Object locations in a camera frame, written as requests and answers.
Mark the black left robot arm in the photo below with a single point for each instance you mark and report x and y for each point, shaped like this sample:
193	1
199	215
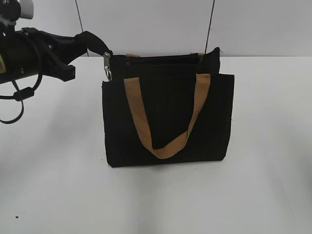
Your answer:
7	49

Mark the silver zipper pull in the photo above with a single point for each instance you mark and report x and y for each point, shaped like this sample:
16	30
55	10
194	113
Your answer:
107	68

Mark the tan front bag handle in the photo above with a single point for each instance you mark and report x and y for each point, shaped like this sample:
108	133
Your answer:
135	101

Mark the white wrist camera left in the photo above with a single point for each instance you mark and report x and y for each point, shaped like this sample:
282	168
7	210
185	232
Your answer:
16	9

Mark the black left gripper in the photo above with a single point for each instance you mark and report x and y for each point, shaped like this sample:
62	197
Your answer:
38	53

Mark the tan rear bag handle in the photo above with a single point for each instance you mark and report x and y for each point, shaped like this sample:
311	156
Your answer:
170	56

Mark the black canvas tote bag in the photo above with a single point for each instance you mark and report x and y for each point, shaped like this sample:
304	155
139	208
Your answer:
167	88

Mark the tan bag handle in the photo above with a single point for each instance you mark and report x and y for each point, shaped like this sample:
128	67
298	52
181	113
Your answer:
170	56
135	101

